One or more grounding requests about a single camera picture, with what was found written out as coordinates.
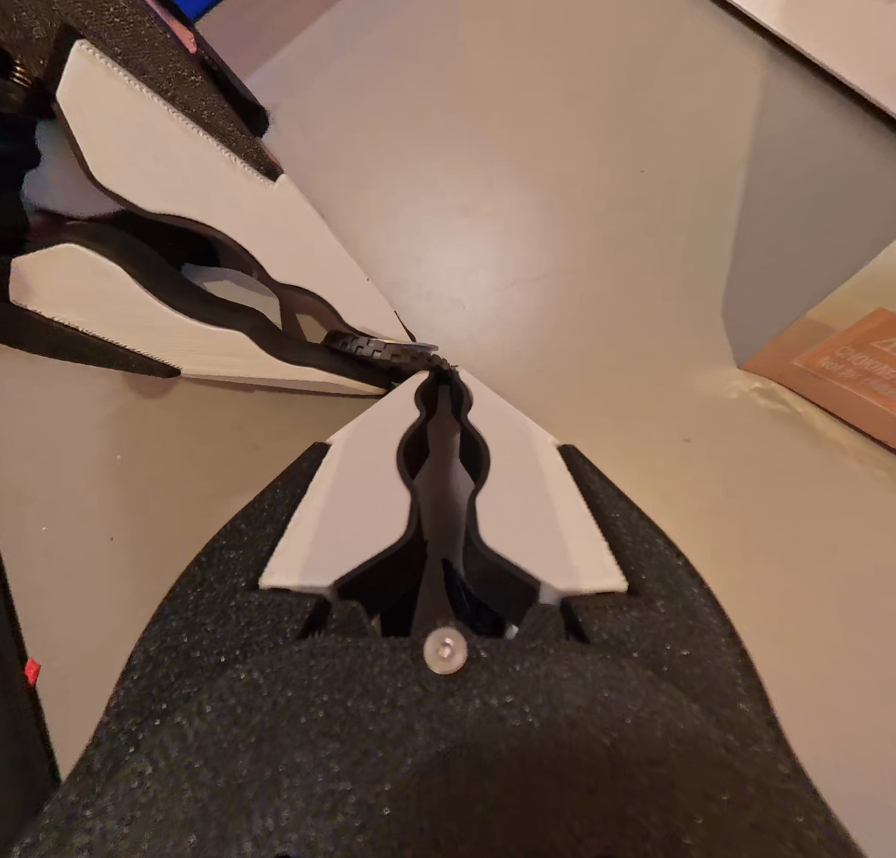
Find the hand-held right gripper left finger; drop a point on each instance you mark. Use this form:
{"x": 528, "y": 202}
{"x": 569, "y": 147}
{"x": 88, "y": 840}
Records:
{"x": 336, "y": 515}

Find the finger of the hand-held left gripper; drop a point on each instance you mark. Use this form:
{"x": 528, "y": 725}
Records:
{"x": 126, "y": 305}
{"x": 210, "y": 172}

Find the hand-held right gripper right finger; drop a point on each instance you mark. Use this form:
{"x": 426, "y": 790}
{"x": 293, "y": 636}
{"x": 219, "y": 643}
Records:
{"x": 546, "y": 515}

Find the black toy wheel grey rim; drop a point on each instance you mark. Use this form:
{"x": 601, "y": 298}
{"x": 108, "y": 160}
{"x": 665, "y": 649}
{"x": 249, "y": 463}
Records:
{"x": 378, "y": 350}

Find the small red piece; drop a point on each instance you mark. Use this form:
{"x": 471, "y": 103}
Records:
{"x": 31, "y": 670}

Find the black perforated mat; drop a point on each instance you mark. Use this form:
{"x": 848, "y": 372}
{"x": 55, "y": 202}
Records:
{"x": 21, "y": 732}

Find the white rounded board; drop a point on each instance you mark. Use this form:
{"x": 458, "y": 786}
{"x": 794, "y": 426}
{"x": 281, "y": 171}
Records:
{"x": 805, "y": 25}

